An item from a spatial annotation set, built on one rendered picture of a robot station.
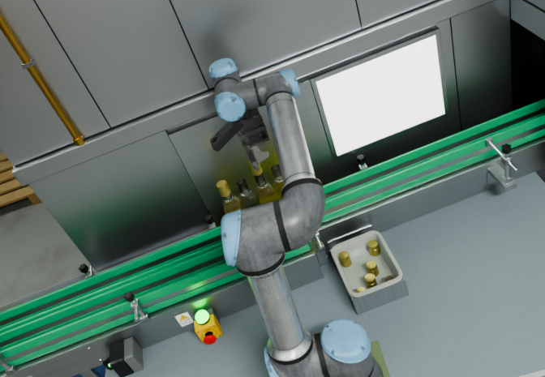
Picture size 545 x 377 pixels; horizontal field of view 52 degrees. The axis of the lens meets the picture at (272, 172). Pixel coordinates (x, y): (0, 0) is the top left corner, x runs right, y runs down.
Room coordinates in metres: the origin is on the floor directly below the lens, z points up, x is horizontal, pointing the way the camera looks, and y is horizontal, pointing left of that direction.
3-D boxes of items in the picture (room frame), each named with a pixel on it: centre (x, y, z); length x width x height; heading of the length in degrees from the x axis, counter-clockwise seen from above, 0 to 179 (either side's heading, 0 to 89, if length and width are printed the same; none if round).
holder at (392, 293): (1.17, -0.17, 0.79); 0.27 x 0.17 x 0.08; 0
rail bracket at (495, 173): (1.24, -0.69, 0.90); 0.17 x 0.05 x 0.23; 0
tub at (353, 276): (1.14, -0.17, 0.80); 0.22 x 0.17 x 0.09; 0
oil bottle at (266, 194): (1.37, 0.04, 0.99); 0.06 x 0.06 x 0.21; 0
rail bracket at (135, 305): (1.20, 0.55, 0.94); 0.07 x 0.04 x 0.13; 0
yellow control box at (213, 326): (1.18, 0.38, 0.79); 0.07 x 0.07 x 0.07; 0
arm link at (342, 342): (0.82, -0.01, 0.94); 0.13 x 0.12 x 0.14; 83
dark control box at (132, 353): (1.17, 0.66, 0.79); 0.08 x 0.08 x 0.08; 0
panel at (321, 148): (1.50, -0.19, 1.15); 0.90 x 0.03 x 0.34; 90
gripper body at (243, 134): (1.37, 0.02, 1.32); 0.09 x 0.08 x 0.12; 90
